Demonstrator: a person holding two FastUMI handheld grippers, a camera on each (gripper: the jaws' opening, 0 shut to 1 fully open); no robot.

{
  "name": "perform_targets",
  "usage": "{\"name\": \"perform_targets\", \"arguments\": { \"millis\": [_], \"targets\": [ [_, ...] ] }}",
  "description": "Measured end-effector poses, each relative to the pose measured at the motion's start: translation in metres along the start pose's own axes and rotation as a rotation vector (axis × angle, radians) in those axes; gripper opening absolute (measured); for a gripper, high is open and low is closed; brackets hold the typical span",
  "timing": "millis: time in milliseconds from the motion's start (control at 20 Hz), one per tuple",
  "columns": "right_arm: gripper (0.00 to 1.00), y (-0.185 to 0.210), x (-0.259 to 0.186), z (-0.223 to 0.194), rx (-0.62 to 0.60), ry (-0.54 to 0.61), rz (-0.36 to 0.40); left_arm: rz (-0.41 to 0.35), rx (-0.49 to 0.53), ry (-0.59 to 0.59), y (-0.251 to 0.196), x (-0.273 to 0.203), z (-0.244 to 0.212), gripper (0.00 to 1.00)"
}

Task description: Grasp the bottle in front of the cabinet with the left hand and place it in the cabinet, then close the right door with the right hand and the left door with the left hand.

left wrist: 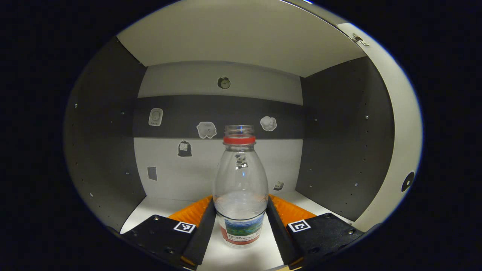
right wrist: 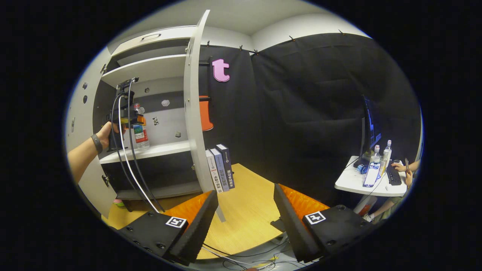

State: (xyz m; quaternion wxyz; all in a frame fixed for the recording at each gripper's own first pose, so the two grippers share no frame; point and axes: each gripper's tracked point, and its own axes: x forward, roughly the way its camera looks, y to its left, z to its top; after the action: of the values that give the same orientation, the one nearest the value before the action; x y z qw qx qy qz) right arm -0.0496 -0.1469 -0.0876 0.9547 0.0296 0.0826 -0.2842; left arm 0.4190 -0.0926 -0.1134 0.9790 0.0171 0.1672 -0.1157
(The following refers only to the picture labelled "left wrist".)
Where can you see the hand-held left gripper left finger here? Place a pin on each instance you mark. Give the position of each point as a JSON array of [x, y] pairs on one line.
[[201, 237]]

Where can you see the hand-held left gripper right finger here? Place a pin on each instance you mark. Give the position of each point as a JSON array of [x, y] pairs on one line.
[[280, 237]]

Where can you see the clear plastic bottle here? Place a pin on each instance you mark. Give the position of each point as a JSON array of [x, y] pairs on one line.
[[241, 180]]

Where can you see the white cabinet shelf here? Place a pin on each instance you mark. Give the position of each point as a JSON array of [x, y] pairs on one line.
[[158, 207], [233, 34]]

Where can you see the white cabinet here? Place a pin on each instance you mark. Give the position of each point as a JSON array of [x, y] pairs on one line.
[[211, 169]]

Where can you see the metal door hinge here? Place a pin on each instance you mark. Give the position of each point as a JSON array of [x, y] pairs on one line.
[[359, 39]]

